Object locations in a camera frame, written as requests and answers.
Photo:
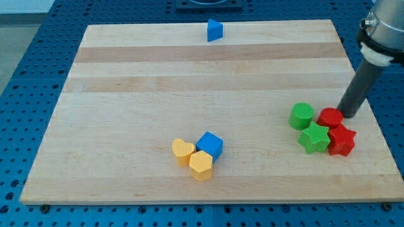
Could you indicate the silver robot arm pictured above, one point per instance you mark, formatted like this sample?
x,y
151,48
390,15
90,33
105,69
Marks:
x,y
380,36

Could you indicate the wooden board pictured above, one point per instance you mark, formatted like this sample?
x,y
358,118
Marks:
x,y
133,89

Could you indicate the blue cube block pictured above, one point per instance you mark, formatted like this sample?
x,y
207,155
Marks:
x,y
211,144

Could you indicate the yellow heart block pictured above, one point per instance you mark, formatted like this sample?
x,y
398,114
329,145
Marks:
x,y
182,151

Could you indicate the yellow hexagon block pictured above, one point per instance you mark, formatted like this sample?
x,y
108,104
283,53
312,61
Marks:
x,y
201,165

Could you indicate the blue triangle block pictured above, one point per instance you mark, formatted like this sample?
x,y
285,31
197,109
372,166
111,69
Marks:
x,y
214,30

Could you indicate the green cylinder block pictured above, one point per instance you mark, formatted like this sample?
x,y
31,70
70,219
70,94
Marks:
x,y
301,116

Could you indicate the green star block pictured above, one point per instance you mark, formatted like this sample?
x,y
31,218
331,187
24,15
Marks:
x,y
314,138

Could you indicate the red cylinder block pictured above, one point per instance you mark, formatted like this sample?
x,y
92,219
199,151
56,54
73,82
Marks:
x,y
330,117

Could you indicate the red star block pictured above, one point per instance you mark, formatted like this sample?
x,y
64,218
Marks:
x,y
341,141

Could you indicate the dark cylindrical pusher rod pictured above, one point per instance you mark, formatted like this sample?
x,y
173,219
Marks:
x,y
361,84

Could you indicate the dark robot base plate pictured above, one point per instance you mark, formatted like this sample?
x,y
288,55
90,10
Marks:
x,y
208,4

